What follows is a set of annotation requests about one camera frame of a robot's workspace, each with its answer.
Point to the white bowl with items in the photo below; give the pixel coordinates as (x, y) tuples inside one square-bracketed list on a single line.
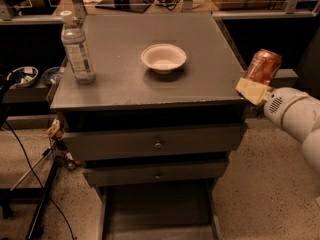
[(24, 76)]

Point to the grey top drawer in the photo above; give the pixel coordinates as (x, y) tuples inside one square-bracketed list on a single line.
[(103, 145)]

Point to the dark blue bowl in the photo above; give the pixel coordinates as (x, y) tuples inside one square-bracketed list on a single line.
[(52, 76)]

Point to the grey open bottom drawer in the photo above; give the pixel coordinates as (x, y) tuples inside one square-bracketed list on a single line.
[(177, 210)]

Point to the white paper bowl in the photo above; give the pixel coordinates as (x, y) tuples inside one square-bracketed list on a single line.
[(163, 58)]

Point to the grey side shelf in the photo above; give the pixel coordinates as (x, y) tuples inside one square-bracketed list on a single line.
[(283, 78)]

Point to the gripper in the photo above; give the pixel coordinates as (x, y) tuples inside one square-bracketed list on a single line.
[(279, 107)]

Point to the grey drawer cabinet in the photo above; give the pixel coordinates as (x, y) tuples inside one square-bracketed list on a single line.
[(128, 95)]

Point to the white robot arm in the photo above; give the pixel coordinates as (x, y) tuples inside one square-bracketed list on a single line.
[(293, 111)]

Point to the black monitor base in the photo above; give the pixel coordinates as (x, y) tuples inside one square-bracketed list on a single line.
[(135, 6)]

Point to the clear plastic water bottle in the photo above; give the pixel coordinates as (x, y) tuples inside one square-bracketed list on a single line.
[(74, 41)]

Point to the red coke can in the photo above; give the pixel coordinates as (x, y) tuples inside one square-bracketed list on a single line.
[(263, 66)]

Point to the black tripod stand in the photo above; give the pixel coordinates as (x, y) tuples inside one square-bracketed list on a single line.
[(38, 196)]

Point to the grey middle drawer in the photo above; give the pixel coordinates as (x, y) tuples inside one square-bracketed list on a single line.
[(150, 173)]

